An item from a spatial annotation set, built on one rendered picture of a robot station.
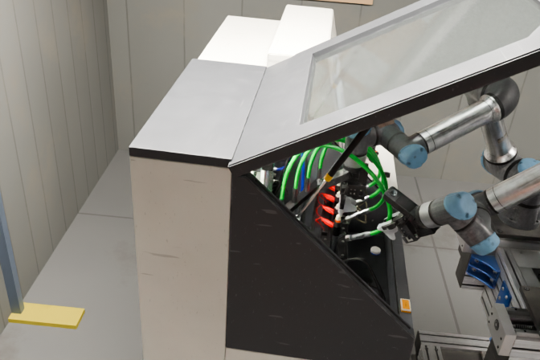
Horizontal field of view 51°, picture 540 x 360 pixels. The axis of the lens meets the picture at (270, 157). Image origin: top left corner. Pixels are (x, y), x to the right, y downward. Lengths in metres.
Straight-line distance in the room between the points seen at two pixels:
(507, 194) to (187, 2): 2.84
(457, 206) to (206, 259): 0.72
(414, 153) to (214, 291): 0.73
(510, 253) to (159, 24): 2.79
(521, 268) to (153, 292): 1.30
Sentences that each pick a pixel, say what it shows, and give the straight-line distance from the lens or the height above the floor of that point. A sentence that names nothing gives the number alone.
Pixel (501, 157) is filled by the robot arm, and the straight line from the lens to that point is 2.25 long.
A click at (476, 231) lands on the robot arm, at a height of 1.36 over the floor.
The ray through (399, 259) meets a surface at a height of 0.95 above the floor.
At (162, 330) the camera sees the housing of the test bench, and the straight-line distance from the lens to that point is 1.94.
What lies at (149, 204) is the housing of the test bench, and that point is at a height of 1.32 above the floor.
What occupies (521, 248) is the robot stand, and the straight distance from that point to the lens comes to 2.36.
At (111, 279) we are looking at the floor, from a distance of 3.39.
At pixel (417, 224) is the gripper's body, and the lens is 1.71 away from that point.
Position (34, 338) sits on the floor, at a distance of 3.16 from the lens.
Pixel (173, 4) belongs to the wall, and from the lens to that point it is 4.06.
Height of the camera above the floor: 2.25
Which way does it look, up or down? 30 degrees down
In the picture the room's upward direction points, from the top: 4 degrees clockwise
